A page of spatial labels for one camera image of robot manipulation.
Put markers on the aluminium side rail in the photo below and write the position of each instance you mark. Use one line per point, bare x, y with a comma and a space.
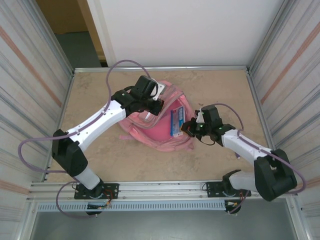
66, 100

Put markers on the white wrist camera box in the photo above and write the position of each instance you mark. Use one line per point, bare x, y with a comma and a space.
200, 116
160, 90

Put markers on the blue white packet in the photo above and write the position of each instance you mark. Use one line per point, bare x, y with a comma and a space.
178, 122

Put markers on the purple pen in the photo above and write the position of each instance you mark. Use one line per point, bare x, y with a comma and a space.
238, 156

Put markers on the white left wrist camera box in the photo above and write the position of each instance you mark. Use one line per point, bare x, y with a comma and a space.
160, 90

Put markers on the brown wooden door jamb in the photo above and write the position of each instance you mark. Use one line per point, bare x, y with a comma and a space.
89, 22

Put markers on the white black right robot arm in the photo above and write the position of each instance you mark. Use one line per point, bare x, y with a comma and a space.
275, 177

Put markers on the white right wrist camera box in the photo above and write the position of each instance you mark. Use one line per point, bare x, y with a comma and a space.
200, 116

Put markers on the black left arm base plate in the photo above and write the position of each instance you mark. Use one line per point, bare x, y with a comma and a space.
113, 191

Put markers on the thin aluminium table edge rail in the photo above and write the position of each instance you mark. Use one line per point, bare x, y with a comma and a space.
187, 67

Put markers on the pink backpack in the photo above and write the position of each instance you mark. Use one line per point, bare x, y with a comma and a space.
160, 125

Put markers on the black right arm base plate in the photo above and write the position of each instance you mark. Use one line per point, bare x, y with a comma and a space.
212, 190

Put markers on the long aluminium mounting rail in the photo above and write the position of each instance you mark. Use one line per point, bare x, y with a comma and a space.
162, 188

